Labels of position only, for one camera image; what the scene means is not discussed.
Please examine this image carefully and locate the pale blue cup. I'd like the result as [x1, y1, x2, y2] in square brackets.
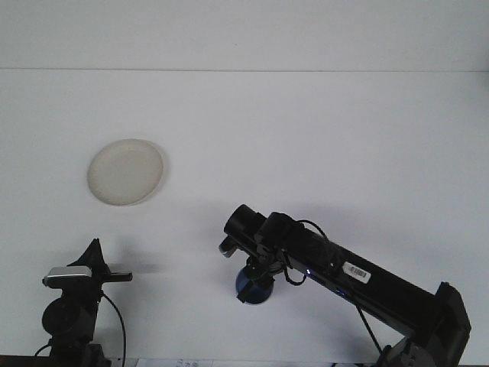
[234, 266, 275, 306]

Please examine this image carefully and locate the pale round plate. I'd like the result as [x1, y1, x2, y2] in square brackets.
[86, 138, 167, 208]

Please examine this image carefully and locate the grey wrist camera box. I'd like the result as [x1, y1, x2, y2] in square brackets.
[218, 235, 239, 260]
[42, 266, 95, 289]

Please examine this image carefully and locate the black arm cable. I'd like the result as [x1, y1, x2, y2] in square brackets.
[99, 291, 128, 363]
[281, 218, 384, 357]

